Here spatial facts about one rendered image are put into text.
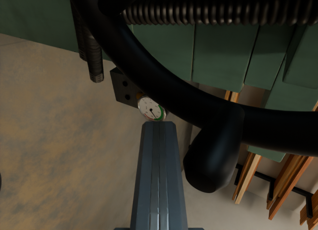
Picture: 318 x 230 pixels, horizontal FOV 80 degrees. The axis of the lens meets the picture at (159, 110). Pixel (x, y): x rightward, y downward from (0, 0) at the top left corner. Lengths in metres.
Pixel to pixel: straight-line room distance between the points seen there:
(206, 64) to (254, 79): 0.08
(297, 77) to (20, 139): 0.99
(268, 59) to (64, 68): 0.89
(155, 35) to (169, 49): 0.04
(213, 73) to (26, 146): 0.91
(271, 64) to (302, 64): 0.11
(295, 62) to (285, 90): 0.13
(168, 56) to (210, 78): 0.09
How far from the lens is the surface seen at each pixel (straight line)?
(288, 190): 3.19
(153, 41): 0.37
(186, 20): 0.19
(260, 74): 0.33
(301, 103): 0.35
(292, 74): 0.22
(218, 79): 0.34
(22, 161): 1.09
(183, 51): 0.35
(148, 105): 0.36
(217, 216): 3.72
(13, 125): 0.99
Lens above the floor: 0.82
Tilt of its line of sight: 24 degrees down
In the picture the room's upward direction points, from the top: 109 degrees clockwise
